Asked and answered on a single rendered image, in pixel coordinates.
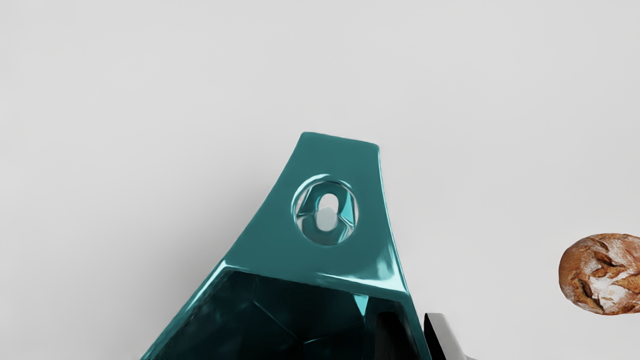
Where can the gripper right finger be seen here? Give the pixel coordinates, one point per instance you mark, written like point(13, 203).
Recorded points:
point(442, 342)

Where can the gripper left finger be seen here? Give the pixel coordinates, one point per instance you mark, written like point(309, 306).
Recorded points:
point(391, 340)

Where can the teal faceted mug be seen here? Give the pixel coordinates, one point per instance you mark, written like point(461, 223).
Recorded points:
point(280, 255)

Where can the round brown bread loaf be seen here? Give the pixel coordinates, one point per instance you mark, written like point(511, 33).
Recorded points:
point(602, 274)

